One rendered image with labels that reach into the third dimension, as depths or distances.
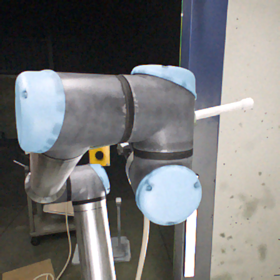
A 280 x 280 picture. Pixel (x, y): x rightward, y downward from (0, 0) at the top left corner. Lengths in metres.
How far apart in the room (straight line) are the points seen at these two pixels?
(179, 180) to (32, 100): 0.20
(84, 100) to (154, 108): 0.09
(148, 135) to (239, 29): 1.14
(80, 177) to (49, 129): 0.56
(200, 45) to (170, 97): 1.00
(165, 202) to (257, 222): 1.32
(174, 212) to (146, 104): 0.15
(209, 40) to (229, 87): 0.26
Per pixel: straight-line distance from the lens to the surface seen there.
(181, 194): 0.33
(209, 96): 1.29
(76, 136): 0.27
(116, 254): 1.51
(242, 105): 0.74
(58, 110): 0.25
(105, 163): 1.40
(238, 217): 1.55
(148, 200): 0.32
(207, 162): 1.35
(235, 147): 1.39
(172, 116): 0.30
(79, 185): 0.80
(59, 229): 3.10
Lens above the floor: 1.69
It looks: 11 degrees down
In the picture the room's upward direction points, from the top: straight up
